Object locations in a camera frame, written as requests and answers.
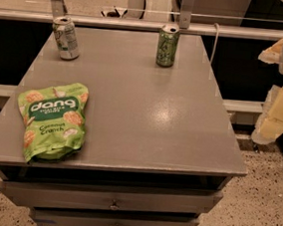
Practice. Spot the green rice chip bag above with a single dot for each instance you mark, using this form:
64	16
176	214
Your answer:
54	121

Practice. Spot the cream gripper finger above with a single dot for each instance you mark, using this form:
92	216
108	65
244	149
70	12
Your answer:
270	123
272	54

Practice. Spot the white green soda can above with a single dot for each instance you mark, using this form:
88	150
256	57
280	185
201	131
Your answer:
66	40

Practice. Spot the grey top drawer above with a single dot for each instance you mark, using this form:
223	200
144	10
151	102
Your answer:
119	198

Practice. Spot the grey middle drawer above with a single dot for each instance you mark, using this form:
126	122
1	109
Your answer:
82	218

